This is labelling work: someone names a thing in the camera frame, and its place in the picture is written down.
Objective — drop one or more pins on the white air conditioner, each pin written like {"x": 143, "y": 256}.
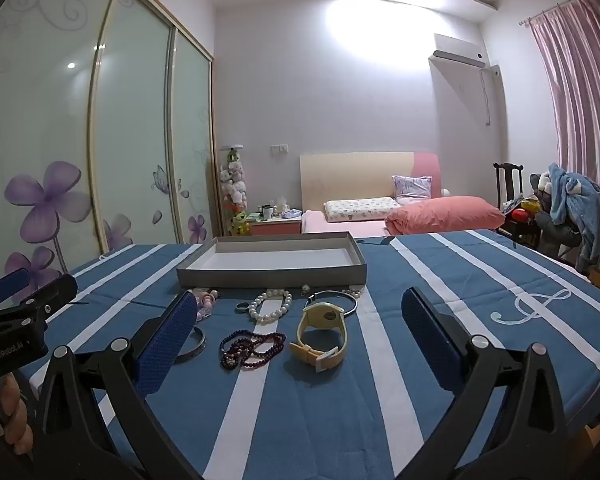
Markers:
{"x": 455, "y": 50}

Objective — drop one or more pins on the pink curtain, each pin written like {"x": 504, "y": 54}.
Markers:
{"x": 580, "y": 100}

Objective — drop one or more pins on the grey cardboard tray box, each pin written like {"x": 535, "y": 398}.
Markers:
{"x": 280, "y": 275}

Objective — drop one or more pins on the white wall outlet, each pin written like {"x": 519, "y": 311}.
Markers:
{"x": 279, "y": 147}

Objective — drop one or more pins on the purple patterned pillow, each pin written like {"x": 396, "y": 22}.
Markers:
{"x": 412, "y": 187}

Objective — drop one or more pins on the blue white striped blanket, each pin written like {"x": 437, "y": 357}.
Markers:
{"x": 480, "y": 280}

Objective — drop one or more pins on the curtain rod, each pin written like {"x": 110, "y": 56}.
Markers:
{"x": 550, "y": 10}

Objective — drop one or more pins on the dark cup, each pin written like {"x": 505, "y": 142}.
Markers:
{"x": 267, "y": 212}

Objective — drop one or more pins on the silver bangle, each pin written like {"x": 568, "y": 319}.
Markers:
{"x": 201, "y": 346}

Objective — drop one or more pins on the pink bed sheet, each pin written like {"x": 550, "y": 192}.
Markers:
{"x": 340, "y": 227}

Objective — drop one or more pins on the white patterned pillow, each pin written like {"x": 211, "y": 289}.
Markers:
{"x": 360, "y": 209}

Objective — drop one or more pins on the person's left hand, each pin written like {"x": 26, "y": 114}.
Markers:
{"x": 17, "y": 420}

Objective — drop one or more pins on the beige pink headboard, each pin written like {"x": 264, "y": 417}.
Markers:
{"x": 350, "y": 175}

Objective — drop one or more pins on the dark grey clothes pile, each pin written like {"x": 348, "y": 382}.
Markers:
{"x": 550, "y": 232}

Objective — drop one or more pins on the pink beige nightstand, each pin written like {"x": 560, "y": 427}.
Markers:
{"x": 275, "y": 227}

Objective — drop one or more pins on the hanging plush toy stack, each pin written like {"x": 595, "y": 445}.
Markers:
{"x": 232, "y": 185}

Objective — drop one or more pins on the folded pink quilt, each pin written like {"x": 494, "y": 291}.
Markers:
{"x": 445, "y": 215}

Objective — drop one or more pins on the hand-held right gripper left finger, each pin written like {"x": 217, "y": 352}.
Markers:
{"x": 165, "y": 345}

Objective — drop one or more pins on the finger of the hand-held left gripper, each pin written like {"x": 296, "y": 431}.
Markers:
{"x": 55, "y": 290}
{"x": 10, "y": 282}

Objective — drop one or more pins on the tissue box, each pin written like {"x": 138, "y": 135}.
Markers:
{"x": 282, "y": 207}

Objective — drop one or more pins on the white air conditioner pipe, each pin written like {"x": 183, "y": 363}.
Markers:
{"x": 489, "y": 95}

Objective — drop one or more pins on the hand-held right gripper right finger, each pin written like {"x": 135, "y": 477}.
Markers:
{"x": 430, "y": 340}

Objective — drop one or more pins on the sliding wardrobe with purple flowers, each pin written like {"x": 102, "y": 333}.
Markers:
{"x": 130, "y": 110}

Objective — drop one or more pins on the red and yellow toys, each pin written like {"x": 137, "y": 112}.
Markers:
{"x": 522, "y": 210}

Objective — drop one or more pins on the blue garment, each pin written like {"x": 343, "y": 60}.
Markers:
{"x": 577, "y": 200}

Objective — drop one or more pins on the yellow wrist watch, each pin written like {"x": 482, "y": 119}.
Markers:
{"x": 322, "y": 316}

